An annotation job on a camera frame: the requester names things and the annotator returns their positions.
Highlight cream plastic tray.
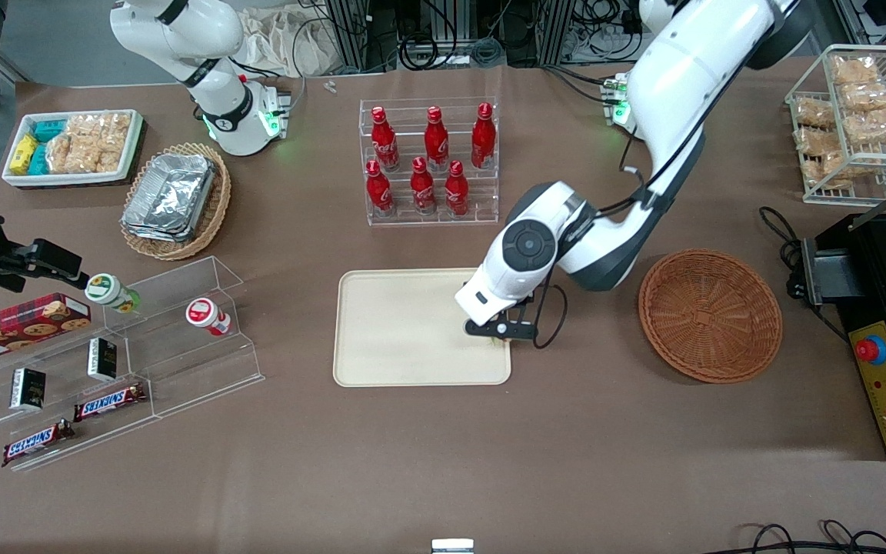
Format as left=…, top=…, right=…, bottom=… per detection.
left=333, top=268, right=513, bottom=388

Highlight oval tan wicker basket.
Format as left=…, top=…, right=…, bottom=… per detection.
left=119, top=142, right=232, bottom=262

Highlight round brown wicker basket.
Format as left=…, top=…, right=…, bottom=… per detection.
left=638, top=248, right=784, bottom=385

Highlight red chocolate chip cookie box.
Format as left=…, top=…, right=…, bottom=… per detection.
left=0, top=292, right=93, bottom=367

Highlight green lid white cup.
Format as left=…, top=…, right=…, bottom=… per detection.
left=85, top=272, right=141, bottom=315

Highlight white plastic bin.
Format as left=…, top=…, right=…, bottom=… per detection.
left=2, top=108, right=145, bottom=189

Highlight clear acrylic bottle rack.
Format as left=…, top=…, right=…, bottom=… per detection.
left=358, top=96, right=502, bottom=228

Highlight clear bag of fried snacks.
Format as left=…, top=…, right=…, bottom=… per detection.
left=794, top=127, right=845, bottom=155
left=831, top=55, right=880, bottom=85
left=97, top=132, right=134, bottom=175
left=840, top=81, right=886, bottom=113
left=794, top=98, right=837, bottom=129
left=66, top=112, right=133, bottom=141
left=803, top=152, right=853, bottom=190
left=46, top=135, right=101, bottom=175
left=843, top=108, right=886, bottom=147

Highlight small black box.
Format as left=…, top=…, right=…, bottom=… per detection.
left=9, top=367, right=48, bottom=412
left=87, top=336, right=119, bottom=384

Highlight red cola bottle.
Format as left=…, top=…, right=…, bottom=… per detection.
left=365, top=159, right=396, bottom=219
left=370, top=105, right=401, bottom=172
left=471, top=102, right=498, bottom=171
left=410, top=156, right=438, bottom=217
left=423, top=105, right=451, bottom=172
left=444, top=160, right=471, bottom=219

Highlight yellow snack box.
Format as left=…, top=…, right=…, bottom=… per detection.
left=10, top=134, right=41, bottom=175

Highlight stacked aluminium foil trays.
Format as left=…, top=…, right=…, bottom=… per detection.
left=122, top=153, right=218, bottom=244

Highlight Snickers chocolate bar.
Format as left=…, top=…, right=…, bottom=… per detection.
left=2, top=419, right=77, bottom=469
left=73, top=382, right=148, bottom=423

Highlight red lid white cup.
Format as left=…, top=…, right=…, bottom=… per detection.
left=185, top=297, right=233, bottom=338

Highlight clear acrylic stepped shelf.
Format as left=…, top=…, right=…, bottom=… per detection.
left=0, top=255, right=266, bottom=472

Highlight white cloth bag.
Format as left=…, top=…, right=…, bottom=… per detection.
left=238, top=5, right=338, bottom=78

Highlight black sealing machine yellow panel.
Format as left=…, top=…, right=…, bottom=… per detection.
left=801, top=212, right=886, bottom=462

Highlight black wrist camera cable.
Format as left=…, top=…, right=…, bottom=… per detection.
left=531, top=129, right=710, bottom=352

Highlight black background cable bundle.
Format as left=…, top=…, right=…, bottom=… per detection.
left=399, top=0, right=509, bottom=72

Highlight black machine power cable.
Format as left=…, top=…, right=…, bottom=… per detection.
left=758, top=205, right=851, bottom=344

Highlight black floor cable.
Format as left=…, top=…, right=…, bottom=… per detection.
left=723, top=520, right=886, bottom=554

